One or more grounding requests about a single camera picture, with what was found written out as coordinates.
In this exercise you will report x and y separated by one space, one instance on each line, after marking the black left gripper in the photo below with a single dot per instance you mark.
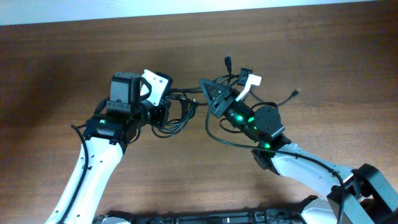
162 107

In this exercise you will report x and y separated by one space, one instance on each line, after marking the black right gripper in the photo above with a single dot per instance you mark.
221 107

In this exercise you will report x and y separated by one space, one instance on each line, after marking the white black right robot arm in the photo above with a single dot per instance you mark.
345 194

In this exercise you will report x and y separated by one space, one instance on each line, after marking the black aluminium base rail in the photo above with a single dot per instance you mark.
290 214

